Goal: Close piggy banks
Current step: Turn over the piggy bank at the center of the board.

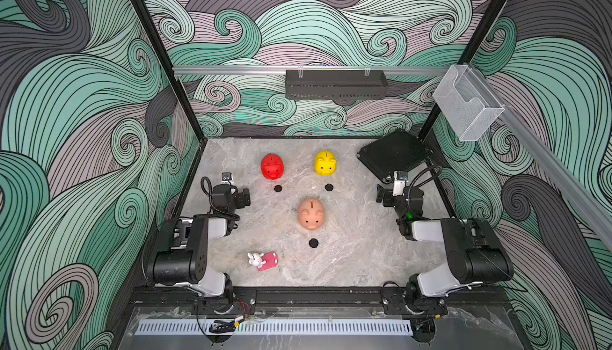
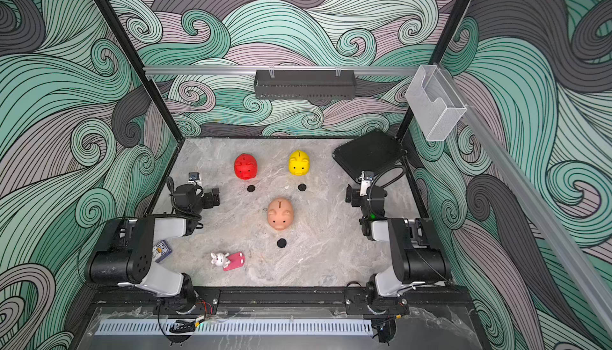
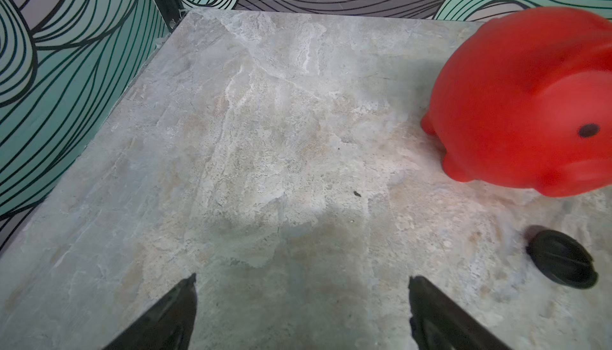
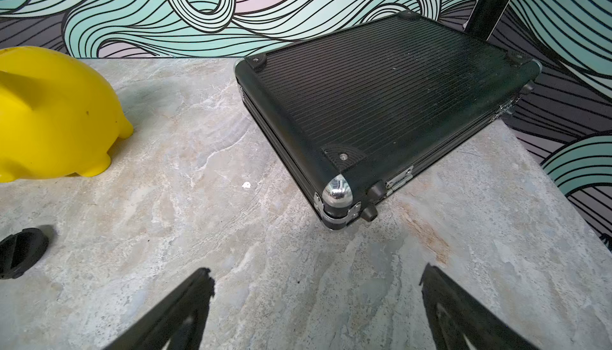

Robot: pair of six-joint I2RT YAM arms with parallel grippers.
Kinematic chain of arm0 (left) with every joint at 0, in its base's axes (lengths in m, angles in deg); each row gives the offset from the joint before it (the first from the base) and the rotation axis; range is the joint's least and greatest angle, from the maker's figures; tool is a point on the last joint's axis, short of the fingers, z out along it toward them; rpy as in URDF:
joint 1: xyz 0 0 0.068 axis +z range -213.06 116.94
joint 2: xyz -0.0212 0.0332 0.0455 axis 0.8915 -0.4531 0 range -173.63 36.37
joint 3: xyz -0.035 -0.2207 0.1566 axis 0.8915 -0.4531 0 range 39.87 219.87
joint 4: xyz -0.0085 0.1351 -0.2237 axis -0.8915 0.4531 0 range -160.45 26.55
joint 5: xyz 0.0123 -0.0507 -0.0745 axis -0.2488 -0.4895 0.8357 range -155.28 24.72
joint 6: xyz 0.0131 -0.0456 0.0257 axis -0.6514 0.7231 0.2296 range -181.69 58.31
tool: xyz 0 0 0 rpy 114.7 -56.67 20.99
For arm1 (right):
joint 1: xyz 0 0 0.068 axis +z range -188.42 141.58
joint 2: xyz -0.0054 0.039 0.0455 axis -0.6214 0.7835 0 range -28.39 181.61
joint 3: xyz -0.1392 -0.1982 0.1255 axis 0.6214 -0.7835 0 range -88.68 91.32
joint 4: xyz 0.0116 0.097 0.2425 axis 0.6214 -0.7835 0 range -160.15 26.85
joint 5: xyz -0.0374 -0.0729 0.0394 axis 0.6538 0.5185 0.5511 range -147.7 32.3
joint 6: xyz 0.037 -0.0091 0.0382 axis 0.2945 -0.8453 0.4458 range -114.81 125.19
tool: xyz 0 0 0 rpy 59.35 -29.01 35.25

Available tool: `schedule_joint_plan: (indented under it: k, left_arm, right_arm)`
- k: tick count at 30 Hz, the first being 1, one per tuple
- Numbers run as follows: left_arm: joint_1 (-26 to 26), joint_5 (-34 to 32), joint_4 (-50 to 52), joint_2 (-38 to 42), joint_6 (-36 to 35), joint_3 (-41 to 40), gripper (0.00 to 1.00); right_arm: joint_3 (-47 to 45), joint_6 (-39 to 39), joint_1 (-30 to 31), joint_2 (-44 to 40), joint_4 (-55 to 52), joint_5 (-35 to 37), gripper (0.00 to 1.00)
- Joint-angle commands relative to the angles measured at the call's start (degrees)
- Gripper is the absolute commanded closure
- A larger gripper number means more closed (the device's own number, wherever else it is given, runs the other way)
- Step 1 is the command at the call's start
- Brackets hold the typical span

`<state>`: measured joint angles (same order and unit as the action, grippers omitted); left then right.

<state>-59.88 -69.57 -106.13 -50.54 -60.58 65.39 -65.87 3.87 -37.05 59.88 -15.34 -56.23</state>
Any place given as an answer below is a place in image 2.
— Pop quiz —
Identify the aluminium rail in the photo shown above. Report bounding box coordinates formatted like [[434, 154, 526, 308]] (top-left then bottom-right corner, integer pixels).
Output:
[[143, 65, 419, 77], [436, 66, 611, 333]]

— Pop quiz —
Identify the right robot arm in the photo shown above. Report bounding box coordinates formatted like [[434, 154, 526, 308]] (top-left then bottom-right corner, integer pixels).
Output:
[[345, 185, 451, 305]]

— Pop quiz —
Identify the white bunny on pink base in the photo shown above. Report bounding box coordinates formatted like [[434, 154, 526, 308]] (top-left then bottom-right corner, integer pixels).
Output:
[[210, 252, 245, 271]]

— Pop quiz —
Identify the yellow piggy bank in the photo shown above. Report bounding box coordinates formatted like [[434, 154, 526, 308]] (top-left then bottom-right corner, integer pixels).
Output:
[[288, 150, 310, 176]]

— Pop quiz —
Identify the red piggy bank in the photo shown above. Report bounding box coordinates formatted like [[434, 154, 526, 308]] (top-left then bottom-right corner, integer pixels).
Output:
[[234, 153, 258, 180]]

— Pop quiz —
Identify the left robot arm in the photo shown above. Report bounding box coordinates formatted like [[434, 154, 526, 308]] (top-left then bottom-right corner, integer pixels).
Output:
[[84, 183, 221, 314]]

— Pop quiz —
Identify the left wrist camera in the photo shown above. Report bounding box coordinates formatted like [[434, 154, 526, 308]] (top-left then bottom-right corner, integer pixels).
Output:
[[188, 171, 201, 184]]

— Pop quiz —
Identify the aluminium back rail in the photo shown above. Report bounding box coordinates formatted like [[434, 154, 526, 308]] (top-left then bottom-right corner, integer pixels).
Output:
[[143, 65, 419, 77]]

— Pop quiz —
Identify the white vented strip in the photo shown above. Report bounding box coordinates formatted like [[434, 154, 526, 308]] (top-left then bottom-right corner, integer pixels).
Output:
[[94, 319, 373, 337]]

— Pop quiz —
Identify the black square plate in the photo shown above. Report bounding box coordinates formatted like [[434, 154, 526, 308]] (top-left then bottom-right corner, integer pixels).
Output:
[[332, 129, 405, 183]]

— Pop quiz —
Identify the peach piggy bank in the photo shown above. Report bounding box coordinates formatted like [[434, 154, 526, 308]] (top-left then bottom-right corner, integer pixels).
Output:
[[267, 197, 295, 231]]

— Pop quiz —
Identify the small blue card box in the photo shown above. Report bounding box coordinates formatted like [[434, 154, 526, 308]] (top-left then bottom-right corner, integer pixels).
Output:
[[152, 240, 173, 263]]

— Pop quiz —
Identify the black perforated wall tray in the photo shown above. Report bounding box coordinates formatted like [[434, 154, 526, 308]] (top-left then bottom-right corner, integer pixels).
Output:
[[253, 70, 357, 101]]

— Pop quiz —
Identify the aluminium right rail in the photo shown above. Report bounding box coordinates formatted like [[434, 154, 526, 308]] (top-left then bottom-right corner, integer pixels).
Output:
[[436, 66, 611, 333]]

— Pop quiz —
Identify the clear plastic wall bin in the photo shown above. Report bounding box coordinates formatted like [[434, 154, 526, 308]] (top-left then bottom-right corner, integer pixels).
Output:
[[406, 65, 466, 142]]

